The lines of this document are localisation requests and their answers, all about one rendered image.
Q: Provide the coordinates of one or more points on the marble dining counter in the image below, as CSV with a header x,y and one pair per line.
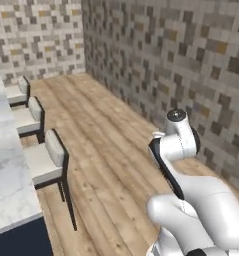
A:
x,y
7,166

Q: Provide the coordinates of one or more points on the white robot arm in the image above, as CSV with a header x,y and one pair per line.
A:
x,y
204,206

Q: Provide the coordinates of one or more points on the white cushioned bar stool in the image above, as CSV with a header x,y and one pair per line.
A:
x,y
29,118
19,91
47,160

